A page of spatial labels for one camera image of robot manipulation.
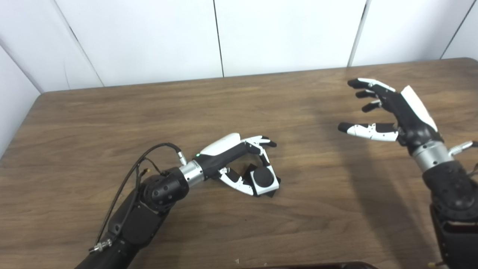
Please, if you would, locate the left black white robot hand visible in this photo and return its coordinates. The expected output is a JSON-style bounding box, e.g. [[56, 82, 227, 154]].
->
[[192, 133, 277, 197]]

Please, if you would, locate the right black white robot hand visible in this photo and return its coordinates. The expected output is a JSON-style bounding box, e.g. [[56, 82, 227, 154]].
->
[[338, 78, 445, 147]]

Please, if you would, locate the black peg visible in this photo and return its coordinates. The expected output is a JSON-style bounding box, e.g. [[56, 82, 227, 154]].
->
[[241, 163, 281, 198]]

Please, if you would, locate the white square piece with hole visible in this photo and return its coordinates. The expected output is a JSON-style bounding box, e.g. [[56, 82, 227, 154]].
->
[[249, 166, 280, 196]]

